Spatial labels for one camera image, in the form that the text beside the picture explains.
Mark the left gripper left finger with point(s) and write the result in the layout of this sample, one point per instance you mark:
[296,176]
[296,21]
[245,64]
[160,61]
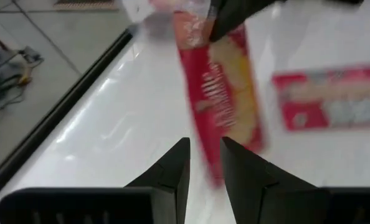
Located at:
[169,180]

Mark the brown floor mat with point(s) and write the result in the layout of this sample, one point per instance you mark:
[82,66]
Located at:
[85,4]

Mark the clear plastic bin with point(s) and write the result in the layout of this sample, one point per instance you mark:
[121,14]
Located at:
[135,9]

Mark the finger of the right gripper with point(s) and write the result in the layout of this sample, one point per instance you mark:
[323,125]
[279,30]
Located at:
[231,15]

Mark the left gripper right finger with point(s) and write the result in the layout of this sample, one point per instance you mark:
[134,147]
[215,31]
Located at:
[259,193]

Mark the red popcorn bag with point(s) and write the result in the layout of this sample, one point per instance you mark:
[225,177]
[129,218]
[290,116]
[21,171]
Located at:
[222,93]
[328,99]

